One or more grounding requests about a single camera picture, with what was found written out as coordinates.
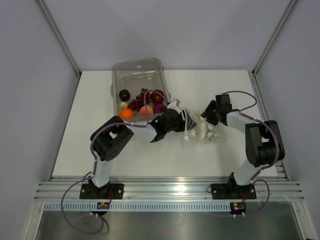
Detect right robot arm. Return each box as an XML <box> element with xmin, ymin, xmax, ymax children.
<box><xmin>201</xmin><ymin>90</ymin><xmax>285</xmax><ymax>198</ymax></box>

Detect fake dark red apple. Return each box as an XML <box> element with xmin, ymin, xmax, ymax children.
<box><xmin>151</xmin><ymin>89</ymin><xmax>164</xmax><ymax>105</ymax></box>

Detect grey transparent plastic container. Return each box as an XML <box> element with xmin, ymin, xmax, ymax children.
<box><xmin>110</xmin><ymin>58</ymin><xmax>171</xmax><ymax>116</ymax></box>

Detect fake white radish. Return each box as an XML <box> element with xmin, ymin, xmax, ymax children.
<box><xmin>198</xmin><ymin>122</ymin><xmax>225</xmax><ymax>140</ymax></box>

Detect clear zip top bag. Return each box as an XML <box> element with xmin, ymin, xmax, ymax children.
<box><xmin>179</xmin><ymin>108</ymin><xmax>225</xmax><ymax>143</ymax></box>

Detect fake purple grapes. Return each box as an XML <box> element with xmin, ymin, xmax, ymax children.
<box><xmin>128</xmin><ymin>88</ymin><xmax>151</xmax><ymax>111</ymax></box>

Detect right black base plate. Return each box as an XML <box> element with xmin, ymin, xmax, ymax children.
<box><xmin>210</xmin><ymin>183</ymin><xmax>257</xmax><ymax>200</ymax></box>

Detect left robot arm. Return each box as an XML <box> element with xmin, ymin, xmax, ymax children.
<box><xmin>79</xmin><ymin>108</ymin><xmax>187</xmax><ymax>200</ymax></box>

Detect aluminium frame post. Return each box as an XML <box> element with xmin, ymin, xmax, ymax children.
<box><xmin>34</xmin><ymin>0</ymin><xmax>81</xmax><ymax>78</ymax></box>
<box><xmin>252</xmin><ymin>0</ymin><xmax>300</xmax><ymax>78</ymax></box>

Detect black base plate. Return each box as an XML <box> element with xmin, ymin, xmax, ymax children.
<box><xmin>79</xmin><ymin>183</ymin><xmax>125</xmax><ymax>200</ymax></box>
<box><xmin>210</xmin><ymin>183</ymin><xmax>257</xmax><ymax>200</ymax></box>

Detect fake purple onion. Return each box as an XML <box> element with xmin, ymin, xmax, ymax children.
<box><xmin>153</xmin><ymin>103</ymin><xmax>167</xmax><ymax>114</ymax></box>

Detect right aluminium frame post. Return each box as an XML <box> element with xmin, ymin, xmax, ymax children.
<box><xmin>252</xmin><ymin>0</ymin><xmax>300</xmax><ymax>78</ymax></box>

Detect fake peach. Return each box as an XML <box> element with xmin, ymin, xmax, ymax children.
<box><xmin>139</xmin><ymin>105</ymin><xmax>154</xmax><ymax>116</ymax></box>

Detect fake garlic bulb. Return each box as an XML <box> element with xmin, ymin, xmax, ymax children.
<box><xmin>120</xmin><ymin>101</ymin><xmax>128</xmax><ymax>110</ymax></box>

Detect left aluminium frame post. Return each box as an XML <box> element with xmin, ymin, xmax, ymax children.
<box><xmin>34</xmin><ymin>0</ymin><xmax>81</xmax><ymax>78</ymax></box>

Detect fake orange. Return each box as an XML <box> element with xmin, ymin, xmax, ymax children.
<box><xmin>119</xmin><ymin>108</ymin><xmax>135</xmax><ymax>119</ymax></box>

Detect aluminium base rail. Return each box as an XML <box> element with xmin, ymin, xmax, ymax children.
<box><xmin>33</xmin><ymin>176</ymin><xmax>305</xmax><ymax>202</ymax></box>

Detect white slotted cable duct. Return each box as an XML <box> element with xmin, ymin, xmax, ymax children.
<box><xmin>44</xmin><ymin>201</ymin><xmax>231</xmax><ymax>212</ymax></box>

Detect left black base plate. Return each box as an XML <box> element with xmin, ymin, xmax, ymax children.
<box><xmin>79</xmin><ymin>183</ymin><xmax>125</xmax><ymax>200</ymax></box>

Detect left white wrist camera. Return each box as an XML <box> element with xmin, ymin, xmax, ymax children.
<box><xmin>167</xmin><ymin>98</ymin><xmax>180</xmax><ymax>113</ymax></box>

